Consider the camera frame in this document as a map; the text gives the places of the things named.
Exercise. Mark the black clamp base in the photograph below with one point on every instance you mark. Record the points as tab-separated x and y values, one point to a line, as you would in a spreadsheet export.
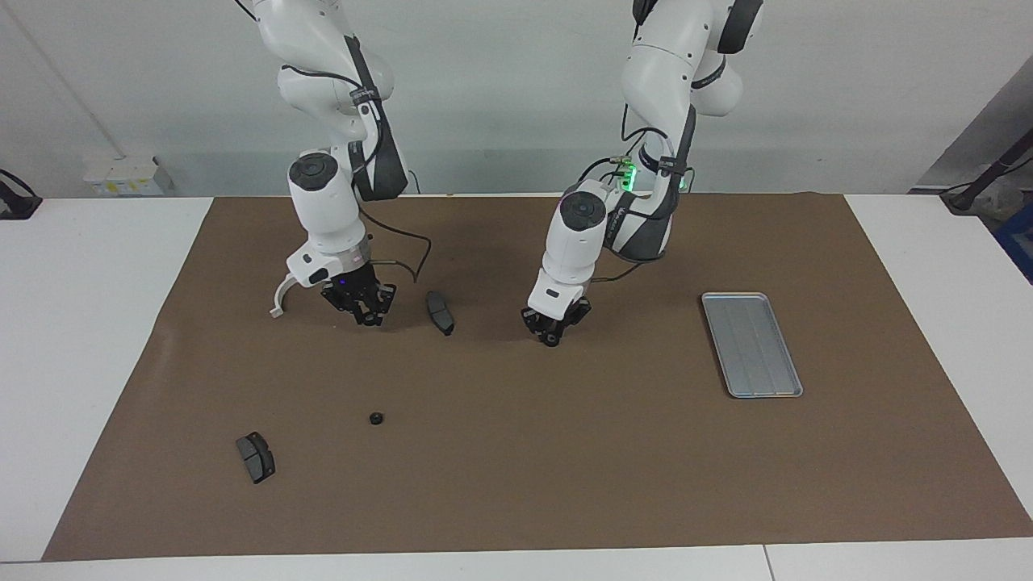
16	206

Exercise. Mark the short grey brake pad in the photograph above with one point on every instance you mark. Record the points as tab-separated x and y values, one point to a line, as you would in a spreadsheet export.
257	458

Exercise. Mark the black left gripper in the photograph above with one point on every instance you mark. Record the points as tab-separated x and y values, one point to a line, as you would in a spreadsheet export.
557	321

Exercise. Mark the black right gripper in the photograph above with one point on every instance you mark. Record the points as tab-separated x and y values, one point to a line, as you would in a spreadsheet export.
355	292

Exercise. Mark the brown paper table mat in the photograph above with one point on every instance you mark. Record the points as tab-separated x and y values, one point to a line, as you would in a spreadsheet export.
565	484

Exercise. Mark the black stand leg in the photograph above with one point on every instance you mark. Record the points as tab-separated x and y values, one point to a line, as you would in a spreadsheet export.
993	173

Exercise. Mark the long grey brake pad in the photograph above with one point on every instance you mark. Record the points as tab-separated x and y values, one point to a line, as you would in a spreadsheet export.
440	313

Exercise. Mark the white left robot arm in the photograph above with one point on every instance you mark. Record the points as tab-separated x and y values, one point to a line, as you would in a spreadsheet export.
573	242

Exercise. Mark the white power strip box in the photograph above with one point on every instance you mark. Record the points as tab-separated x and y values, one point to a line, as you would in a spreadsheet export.
129	177

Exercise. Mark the silver metal tray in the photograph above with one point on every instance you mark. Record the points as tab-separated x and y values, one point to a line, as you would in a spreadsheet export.
750	347

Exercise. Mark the blue box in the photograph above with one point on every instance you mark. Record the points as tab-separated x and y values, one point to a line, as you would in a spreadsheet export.
1021	242

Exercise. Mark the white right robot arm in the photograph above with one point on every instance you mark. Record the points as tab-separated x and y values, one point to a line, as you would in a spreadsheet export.
323	202

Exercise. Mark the white curved plastic clip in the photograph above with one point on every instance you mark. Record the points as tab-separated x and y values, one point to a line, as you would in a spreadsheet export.
276	309

